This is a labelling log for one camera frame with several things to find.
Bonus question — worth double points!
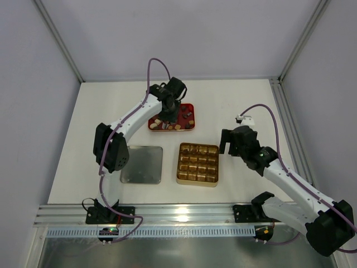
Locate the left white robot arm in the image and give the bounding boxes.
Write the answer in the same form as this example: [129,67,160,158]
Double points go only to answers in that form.
[93,77,187,215]

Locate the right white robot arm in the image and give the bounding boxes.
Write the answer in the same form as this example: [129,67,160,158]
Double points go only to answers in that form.
[219,126,356,257]

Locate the red chocolate tray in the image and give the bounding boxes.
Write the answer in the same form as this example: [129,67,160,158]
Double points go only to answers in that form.
[147,103,195,132]

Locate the gold chocolate box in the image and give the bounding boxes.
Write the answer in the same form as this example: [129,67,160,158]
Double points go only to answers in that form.
[176,142,219,188]

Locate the silver tin lid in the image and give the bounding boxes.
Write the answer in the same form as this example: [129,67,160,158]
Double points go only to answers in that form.
[120,146,163,185]

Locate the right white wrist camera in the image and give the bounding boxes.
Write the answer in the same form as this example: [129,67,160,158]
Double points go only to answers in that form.
[235,115,255,127]

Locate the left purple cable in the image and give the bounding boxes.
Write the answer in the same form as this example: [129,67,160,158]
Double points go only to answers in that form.
[99,58,171,243]

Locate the right aluminium frame post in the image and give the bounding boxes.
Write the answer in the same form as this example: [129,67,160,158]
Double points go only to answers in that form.
[277,0,330,83]

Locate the aluminium frame post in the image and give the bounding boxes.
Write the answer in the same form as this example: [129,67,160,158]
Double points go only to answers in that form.
[32,0,85,83]
[277,0,330,83]

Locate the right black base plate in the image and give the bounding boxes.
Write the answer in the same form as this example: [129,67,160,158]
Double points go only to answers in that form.
[232,204,256,223]

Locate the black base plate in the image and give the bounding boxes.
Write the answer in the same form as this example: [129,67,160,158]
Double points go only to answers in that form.
[85,207,134,224]
[232,204,256,223]

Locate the white slotted cable duct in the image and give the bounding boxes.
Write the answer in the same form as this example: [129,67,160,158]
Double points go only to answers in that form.
[46,225,255,239]

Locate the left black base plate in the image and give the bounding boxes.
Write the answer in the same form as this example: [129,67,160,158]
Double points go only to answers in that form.
[85,207,134,224]

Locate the aluminium mounting rail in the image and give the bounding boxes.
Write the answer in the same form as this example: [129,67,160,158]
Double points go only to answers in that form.
[33,201,288,227]

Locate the left aluminium frame post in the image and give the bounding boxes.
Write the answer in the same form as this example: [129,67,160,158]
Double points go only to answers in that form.
[32,0,85,83]

